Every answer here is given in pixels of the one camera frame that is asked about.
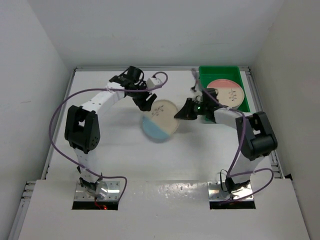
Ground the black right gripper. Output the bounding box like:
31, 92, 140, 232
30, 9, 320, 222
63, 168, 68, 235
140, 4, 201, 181
175, 97, 209, 120

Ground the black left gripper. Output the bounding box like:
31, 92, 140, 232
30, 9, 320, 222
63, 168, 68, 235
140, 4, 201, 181
127, 80, 156, 111

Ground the blue and cream plate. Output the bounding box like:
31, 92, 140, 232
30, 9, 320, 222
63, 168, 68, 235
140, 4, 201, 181
140, 99, 180, 143

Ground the pink and cream plate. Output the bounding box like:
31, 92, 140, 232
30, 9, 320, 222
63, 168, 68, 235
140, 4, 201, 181
206, 79, 245, 109

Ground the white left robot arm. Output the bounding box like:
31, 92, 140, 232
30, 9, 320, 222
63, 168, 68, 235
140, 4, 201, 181
64, 88, 157, 197

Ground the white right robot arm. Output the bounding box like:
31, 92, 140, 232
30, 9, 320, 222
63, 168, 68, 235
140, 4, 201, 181
174, 88, 278, 193

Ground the green plastic bin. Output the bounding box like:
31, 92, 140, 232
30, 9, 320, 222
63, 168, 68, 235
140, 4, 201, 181
198, 66, 251, 126

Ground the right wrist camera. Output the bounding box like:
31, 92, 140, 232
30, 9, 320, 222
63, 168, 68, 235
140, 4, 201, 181
190, 86, 203, 102

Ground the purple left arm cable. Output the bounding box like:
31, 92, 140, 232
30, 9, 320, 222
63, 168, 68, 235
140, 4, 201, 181
48, 71, 169, 201

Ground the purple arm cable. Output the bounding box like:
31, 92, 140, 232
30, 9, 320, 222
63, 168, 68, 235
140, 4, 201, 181
191, 68, 275, 202
48, 71, 169, 201

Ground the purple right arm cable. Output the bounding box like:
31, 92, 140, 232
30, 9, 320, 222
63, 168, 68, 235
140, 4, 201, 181
191, 68, 275, 202

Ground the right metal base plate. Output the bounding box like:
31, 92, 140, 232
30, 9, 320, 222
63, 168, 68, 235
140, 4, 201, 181
207, 181, 254, 202

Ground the metal base plate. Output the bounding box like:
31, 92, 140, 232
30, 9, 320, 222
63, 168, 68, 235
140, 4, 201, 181
207, 181, 254, 202
73, 180, 120, 202

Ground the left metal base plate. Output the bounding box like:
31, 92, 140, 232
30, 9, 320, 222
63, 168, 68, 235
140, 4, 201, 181
73, 180, 120, 202

